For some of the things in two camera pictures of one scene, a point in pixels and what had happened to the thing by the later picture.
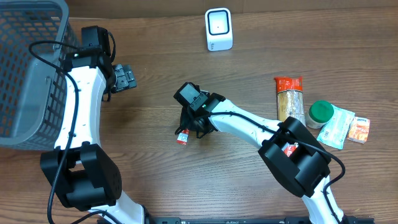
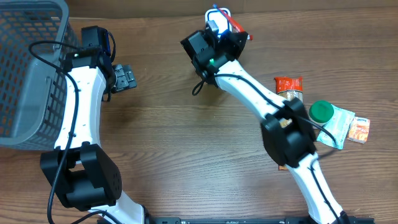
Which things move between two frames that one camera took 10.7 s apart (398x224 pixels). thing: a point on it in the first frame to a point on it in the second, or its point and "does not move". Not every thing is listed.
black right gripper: [195, 125] to [236, 43]
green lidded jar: [319, 113] does not move
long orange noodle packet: [290, 98] does not move
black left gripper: [125, 78] does not move
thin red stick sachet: [183, 137] to [234, 24]
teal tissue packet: [335, 132] does not move
